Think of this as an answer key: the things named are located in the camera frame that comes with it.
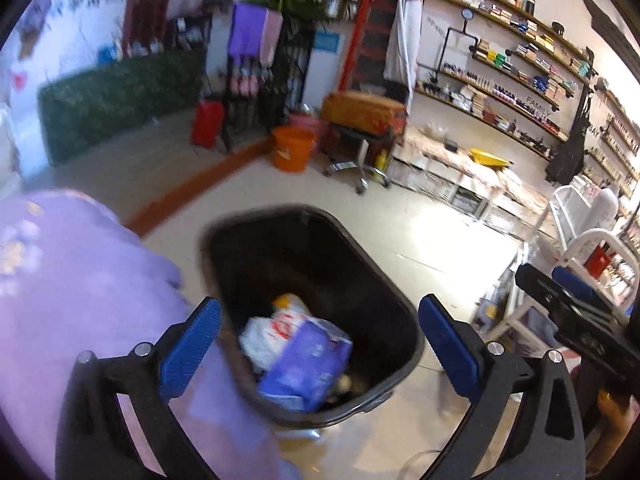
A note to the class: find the purple tablecloth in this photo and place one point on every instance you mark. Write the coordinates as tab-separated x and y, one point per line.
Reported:
74	279

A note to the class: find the black trash bin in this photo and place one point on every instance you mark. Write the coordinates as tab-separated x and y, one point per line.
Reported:
249	259

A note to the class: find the wooden top stool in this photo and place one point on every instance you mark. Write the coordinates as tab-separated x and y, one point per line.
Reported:
368	118

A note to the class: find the purple tissue pack wrapper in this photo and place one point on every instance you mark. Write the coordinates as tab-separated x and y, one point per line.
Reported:
308	367

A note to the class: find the white red plastic bag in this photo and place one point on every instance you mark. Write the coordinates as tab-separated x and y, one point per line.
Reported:
263	339

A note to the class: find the orange bucket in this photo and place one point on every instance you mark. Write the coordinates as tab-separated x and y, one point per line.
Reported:
292	148

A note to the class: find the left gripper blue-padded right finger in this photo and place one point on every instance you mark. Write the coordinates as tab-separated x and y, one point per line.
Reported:
546	440

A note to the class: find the green patterned counter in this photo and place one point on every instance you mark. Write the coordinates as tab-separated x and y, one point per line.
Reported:
80	112

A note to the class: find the wall shelves with goods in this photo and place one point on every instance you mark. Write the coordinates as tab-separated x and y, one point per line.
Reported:
532	59

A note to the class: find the red wooden ladder shelf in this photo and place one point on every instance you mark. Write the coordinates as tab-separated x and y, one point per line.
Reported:
365	57

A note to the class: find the purple hanging towel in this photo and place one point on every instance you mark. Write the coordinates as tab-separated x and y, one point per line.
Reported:
246	32

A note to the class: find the red box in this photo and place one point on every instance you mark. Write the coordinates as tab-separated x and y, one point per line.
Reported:
207	123

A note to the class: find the pink basin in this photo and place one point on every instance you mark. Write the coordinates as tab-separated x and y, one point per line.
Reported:
309	122

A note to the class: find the pink hanging towel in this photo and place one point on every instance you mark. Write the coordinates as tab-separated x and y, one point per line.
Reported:
270	37

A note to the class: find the white plastic chair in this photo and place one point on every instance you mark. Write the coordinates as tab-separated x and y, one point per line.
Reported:
571	227

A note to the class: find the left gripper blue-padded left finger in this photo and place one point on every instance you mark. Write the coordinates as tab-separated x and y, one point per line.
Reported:
93	440

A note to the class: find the black metal rack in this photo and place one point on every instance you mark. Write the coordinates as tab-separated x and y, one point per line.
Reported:
256	95

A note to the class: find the orange white drink can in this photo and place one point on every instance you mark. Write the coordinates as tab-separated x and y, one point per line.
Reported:
290	302

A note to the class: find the person's right hand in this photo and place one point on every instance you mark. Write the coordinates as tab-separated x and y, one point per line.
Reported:
620	413

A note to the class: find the yellow tray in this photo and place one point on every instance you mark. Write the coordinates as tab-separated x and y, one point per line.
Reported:
488	160

